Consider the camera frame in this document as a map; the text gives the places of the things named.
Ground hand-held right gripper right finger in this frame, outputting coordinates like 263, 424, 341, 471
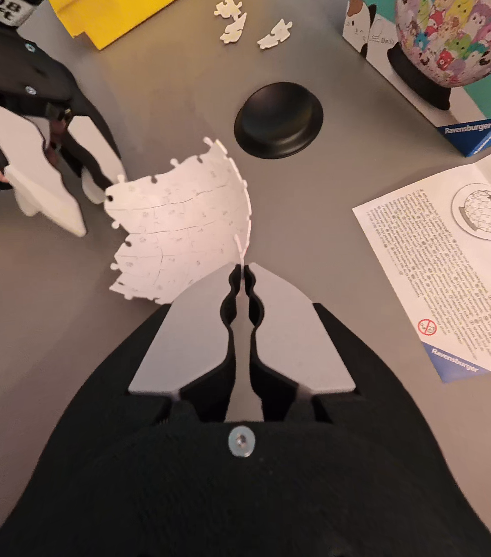
246, 261, 357, 399

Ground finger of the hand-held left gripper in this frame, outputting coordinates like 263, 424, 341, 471
66, 115, 128, 207
0, 103, 88, 238

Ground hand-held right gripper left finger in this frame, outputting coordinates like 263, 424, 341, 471
129, 263, 240, 399

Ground assembled white puzzle section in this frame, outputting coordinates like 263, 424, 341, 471
107, 138, 253, 305

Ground black round ball stand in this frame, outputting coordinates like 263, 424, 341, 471
234, 82, 324, 160

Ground scattered loose puzzle pieces group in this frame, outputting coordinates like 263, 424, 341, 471
214, 0, 294, 50

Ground colourful puzzle box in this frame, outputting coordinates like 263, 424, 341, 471
343, 0, 491, 157

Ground yellow storage bin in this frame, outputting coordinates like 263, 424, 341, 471
50, 0, 177, 50

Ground white instruction leaflet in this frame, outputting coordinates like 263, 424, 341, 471
353, 140, 491, 384

